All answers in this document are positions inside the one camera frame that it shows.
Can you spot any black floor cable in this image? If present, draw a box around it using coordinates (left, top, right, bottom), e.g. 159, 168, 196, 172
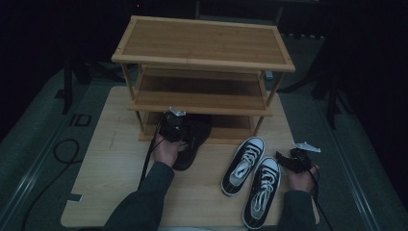
19, 138, 82, 231

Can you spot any person's left hand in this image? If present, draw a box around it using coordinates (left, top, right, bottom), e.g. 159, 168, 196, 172
151, 138, 185, 168

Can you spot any right hand-held gripper cable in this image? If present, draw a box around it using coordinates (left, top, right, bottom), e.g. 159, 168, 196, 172
306, 167, 335, 231

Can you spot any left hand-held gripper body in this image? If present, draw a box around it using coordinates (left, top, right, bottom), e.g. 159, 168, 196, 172
158, 106, 189, 144

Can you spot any left hand-held gripper cable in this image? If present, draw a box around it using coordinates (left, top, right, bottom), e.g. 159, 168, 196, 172
138, 123, 166, 191

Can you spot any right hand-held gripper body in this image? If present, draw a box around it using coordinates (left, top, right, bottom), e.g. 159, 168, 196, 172
290, 141, 321, 174

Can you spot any black metal stand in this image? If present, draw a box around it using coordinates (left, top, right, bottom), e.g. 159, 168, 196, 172
278, 30, 355, 131
53, 55, 126, 116

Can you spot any person's right hand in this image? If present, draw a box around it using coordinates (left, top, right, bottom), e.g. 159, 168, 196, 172
284, 163, 320, 194

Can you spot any wooden three-tier shoe rack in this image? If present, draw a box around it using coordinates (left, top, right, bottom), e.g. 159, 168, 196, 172
111, 14, 296, 145

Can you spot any metal floor rail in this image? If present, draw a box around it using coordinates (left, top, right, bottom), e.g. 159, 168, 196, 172
0, 81, 94, 231
316, 95, 386, 231

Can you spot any black knit shoe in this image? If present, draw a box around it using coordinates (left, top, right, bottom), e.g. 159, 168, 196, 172
172, 114, 213, 171

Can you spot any hand-held gripper cable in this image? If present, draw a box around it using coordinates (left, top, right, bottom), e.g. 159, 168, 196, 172
138, 123, 166, 191
306, 167, 335, 231

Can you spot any black and white canvas sneaker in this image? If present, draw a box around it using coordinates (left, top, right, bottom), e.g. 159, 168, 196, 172
242, 156, 282, 231
220, 136, 267, 197

